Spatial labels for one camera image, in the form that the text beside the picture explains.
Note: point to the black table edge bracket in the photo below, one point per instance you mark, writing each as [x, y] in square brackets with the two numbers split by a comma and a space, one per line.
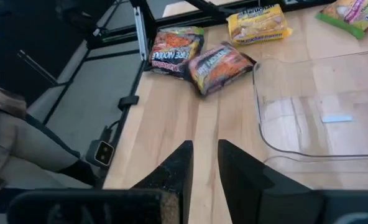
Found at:
[128, 102]

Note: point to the yellow Maruchan ramen pack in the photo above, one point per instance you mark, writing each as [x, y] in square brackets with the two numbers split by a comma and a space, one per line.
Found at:
[255, 25]

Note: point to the black fire noodle ramen pack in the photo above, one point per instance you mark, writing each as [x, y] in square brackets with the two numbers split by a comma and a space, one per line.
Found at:
[171, 53]
[218, 67]

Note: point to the clear plastic bin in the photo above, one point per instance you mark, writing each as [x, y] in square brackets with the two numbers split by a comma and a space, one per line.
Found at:
[342, 174]
[311, 109]

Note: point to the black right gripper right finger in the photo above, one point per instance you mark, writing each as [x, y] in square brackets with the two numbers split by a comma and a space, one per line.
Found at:
[243, 186]

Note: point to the person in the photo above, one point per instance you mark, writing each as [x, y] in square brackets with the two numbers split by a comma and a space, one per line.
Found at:
[31, 146]

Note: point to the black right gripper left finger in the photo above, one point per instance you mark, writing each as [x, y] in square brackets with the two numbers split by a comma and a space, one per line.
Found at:
[174, 174]

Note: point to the silver aluminium bar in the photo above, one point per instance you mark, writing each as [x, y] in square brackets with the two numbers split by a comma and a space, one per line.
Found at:
[141, 34]

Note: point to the green Maruchan ramen pack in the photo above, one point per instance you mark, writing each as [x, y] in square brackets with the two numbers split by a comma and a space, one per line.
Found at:
[193, 30]
[352, 14]

